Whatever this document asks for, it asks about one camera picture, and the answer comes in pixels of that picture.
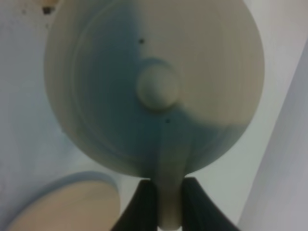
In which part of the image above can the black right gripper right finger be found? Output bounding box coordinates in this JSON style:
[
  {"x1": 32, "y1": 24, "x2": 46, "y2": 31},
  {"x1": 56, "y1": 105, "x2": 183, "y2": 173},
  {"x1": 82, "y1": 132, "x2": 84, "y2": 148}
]
[{"x1": 181, "y1": 177, "x2": 239, "y2": 231}]

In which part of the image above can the beige teapot saucer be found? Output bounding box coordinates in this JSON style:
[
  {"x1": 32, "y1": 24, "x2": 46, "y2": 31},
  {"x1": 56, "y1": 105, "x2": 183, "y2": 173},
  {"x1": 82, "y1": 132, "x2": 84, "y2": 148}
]
[{"x1": 1, "y1": 171, "x2": 120, "y2": 231}]

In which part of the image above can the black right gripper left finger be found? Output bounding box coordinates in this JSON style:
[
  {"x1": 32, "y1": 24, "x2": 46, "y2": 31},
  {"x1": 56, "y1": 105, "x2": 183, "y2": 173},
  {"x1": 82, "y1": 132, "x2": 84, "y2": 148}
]
[{"x1": 112, "y1": 180, "x2": 158, "y2": 231}]

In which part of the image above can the beige ceramic teapot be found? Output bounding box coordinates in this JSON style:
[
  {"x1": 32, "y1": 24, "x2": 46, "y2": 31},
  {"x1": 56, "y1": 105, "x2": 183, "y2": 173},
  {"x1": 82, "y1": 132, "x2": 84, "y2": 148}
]
[{"x1": 44, "y1": 0, "x2": 264, "y2": 231}]

